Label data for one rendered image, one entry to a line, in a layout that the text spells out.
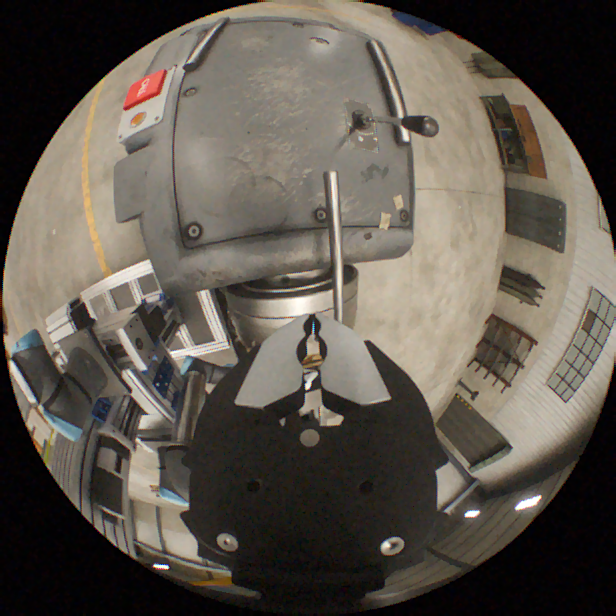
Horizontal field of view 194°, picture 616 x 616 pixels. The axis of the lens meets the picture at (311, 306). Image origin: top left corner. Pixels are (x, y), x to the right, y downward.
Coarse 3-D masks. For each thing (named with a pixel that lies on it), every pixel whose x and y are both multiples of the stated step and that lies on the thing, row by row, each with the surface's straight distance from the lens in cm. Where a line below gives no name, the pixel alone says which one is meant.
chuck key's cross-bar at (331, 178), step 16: (336, 176) 15; (336, 192) 15; (336, 208) 15; (336, 224) 16; (336, 240) 16; (336, 256) 17; (336, 272) 18; (336, 288) 19; (336, 304) 21; (336, 320) 23
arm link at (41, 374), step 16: (32, 336) 53; (16, 352) 54; (32, 352) 52; (48, 352) 57; (16, 368) 52; (32, 368) 52; (48, 368) 54; (16, 384) 52; (32, 384) 52; (48, 384) 54; (32, 400) 53
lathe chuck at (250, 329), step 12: (348, 300) 34; (324, 312) 31; (348, 312) 36; (240, 324) 37; (252, 324) 33; (264, 324) 31; (276, 324) 31; (348, 324) 37; (240, 336) 41; (252, 336) 35; (264, 336) 33; (312, 336) 32; (312, 348) 34
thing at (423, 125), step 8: (408, 120) 20; (416, 120) 18; (424, 120) 18; (432, 120) 18; (408, 128) 20; (416, 128) 18; (424, 128) 18; (432, 128) 18; (424, 136) 19; (432, 136) 18
